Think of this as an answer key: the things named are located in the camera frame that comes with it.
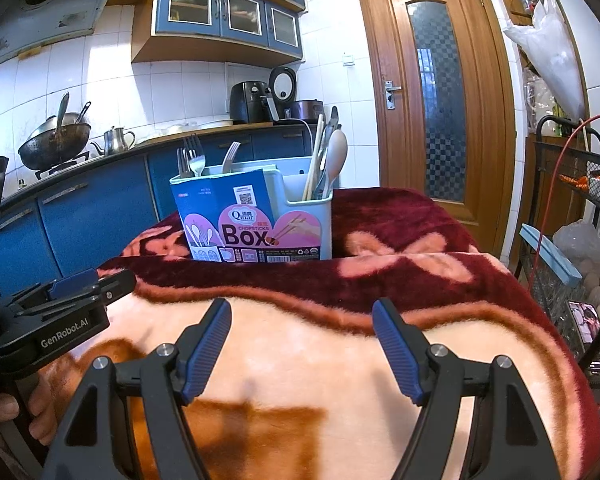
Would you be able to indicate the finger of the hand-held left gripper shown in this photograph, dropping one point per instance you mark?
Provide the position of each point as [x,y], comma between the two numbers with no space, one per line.
[72,281]
[117,284]

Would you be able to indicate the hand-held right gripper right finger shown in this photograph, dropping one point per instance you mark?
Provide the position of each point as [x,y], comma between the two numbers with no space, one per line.
[397,345]

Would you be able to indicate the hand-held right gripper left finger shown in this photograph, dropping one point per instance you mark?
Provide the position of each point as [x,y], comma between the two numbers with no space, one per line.
[207,345]

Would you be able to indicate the light blue utensil box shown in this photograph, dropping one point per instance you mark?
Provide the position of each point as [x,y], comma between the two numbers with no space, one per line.
[240,220]

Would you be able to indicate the pale wooden chopstick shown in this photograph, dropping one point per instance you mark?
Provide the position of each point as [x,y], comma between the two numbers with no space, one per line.
[314,160]

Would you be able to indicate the person's left hand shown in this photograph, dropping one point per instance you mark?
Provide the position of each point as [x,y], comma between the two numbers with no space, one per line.
[5,412]

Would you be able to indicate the blue base cabinet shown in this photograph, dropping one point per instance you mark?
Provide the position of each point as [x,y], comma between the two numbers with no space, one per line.
[90,220]

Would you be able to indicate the gas stove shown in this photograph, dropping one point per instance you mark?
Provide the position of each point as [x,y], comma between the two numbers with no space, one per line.
[62,165]

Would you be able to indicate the red and pink floral blanket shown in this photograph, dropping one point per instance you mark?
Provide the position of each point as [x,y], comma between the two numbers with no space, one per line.
[380,220]

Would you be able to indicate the dark steel wok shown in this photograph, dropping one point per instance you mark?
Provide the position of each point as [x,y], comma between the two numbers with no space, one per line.
[50,150]

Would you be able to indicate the stainless steel kettle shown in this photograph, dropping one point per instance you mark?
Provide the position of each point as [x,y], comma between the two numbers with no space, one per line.
[114,142]

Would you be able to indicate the metal spatula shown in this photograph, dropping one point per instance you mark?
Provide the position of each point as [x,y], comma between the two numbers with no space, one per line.
[61,115]

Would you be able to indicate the metal ladle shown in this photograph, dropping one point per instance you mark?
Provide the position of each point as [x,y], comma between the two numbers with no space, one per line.
[82,112]

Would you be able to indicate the flat blue box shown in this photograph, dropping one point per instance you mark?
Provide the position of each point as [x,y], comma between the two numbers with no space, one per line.
[550,255]

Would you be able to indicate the white dish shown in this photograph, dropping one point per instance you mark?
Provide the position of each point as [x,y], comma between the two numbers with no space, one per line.
[215,124]

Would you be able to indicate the smartphone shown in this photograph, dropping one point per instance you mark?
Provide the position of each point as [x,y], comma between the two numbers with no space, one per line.
[585,322]

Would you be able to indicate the clear plastic bag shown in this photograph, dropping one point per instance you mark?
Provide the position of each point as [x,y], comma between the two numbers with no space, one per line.
[577,242]

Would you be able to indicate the black air fryer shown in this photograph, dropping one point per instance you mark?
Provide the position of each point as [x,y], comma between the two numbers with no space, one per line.
[247,102]

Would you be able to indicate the wooden door with glass panel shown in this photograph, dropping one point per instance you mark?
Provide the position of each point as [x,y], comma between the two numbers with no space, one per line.
[380,110]

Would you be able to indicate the black metal rack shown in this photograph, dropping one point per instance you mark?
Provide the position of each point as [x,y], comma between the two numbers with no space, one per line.
[545,160]

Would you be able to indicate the orange carrot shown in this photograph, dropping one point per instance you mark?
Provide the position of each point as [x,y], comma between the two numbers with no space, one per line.
[572,180]

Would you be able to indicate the rice cooker with open lid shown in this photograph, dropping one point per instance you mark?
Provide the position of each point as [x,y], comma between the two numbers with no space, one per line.
[305,109]

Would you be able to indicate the grey range hood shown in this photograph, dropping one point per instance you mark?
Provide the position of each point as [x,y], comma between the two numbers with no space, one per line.
[45,10]

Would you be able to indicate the white hanging plastic bag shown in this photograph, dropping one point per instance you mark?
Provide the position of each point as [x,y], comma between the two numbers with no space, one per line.
[555,65]

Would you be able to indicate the blue wall cabinet glass doors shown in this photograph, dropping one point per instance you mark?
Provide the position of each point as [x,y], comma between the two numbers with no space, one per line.
[215,15]

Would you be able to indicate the white wall switch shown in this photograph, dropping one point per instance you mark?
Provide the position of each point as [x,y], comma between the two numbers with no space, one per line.
[348,59]

